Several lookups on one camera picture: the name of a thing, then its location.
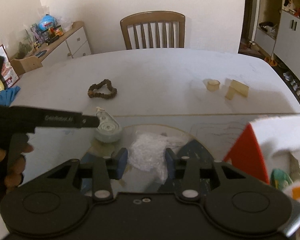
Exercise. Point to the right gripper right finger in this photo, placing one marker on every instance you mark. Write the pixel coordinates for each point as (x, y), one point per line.
(185, 173)

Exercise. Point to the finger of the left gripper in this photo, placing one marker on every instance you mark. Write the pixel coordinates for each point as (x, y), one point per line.
(87, 121)

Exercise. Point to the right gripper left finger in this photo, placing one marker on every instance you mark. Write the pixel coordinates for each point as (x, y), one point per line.
(106, 169)

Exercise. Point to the red white cardboard box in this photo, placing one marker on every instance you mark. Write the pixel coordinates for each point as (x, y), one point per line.
(266, 144)

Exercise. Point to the person's left hand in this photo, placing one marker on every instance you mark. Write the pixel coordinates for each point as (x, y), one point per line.
(15, 159)

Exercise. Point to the blue gold placemat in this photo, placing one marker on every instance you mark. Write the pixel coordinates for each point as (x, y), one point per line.
(208, 176)

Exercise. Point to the blue cloth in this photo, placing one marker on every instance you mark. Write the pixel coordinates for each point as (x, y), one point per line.
(8, 95)

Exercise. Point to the brown scrunchie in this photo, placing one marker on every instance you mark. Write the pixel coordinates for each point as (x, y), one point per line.
(93, 91)

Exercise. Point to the yellow tissue box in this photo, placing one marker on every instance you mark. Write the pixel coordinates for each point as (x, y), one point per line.
(2, 87)

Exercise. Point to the red white snack bag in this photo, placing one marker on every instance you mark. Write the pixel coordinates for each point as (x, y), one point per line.
(8, 74)

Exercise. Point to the white sideboard cabinet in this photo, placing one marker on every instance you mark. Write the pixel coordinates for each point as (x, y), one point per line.
(73, 44)

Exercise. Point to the beige tape roll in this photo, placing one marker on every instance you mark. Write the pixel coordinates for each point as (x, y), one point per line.
(213, 85)

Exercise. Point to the beige block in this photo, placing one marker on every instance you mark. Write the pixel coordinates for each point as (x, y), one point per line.
(237, 87)

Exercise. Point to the blue globe toy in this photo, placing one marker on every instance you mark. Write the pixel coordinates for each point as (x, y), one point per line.
(46, 22)

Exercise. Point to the brown wooden chair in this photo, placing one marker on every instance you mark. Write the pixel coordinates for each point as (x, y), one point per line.
(154, 29)

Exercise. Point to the grey wall cabinet unit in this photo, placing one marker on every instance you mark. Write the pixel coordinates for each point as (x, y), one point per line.
(278, 31)

